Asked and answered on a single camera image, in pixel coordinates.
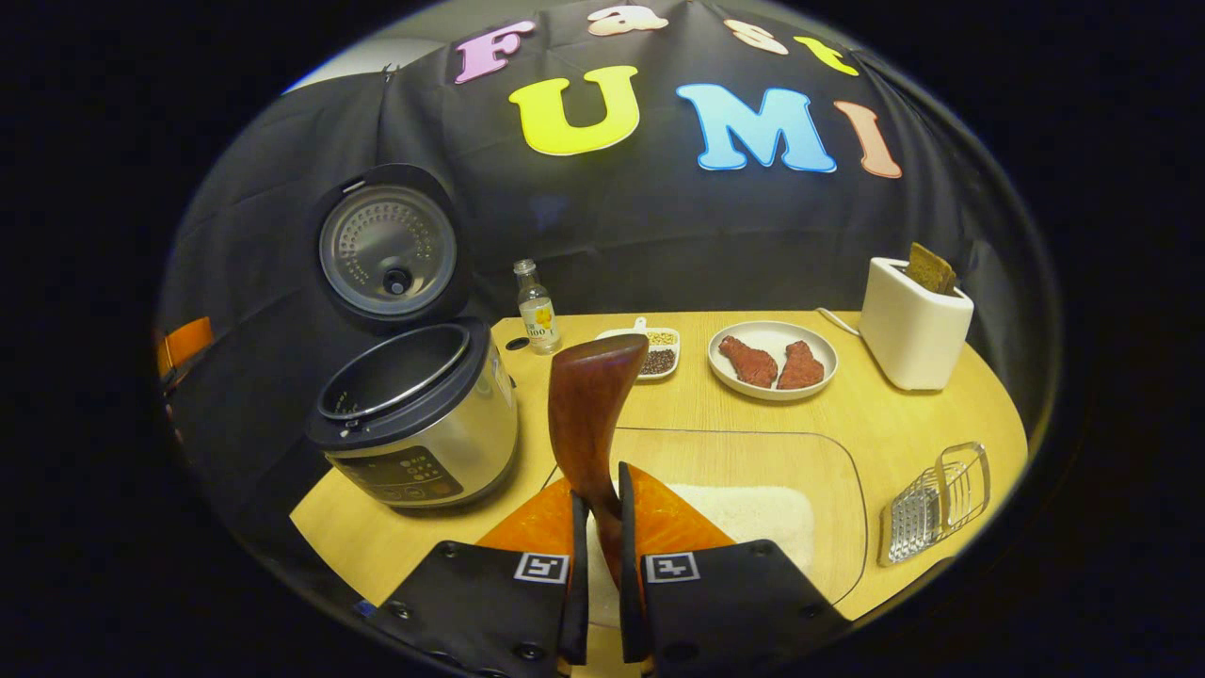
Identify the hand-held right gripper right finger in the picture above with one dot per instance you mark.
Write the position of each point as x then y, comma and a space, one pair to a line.
631, 584

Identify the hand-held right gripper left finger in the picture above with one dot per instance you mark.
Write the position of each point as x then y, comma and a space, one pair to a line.
576, 584

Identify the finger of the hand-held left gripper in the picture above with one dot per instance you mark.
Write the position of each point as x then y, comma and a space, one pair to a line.
186, 344

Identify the brown wooden spoon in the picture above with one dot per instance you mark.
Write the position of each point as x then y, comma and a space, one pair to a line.
588, 414

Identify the grey silver rice cooker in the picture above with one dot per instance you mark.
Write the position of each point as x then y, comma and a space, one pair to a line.
452, 433

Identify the clear glass tray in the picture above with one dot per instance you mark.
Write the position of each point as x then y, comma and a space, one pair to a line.
753, 457

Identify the white divided bean dish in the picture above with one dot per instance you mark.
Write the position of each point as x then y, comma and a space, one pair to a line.
659, 358

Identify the red meat piece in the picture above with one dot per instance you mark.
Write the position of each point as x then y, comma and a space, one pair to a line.
800, 367
750, 363

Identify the small clear glass bottle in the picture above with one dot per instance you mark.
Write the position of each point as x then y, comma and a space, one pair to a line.
538, 315

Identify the white round plate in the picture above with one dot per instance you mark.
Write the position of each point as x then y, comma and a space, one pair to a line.
772, 334

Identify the black backdrop cloth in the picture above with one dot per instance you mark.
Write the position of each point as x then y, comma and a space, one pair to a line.
659, 235

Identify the white toaster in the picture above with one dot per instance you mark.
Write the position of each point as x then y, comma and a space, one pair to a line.
908, 334

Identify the brown toast slice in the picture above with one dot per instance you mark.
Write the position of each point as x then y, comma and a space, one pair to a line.
930, 268

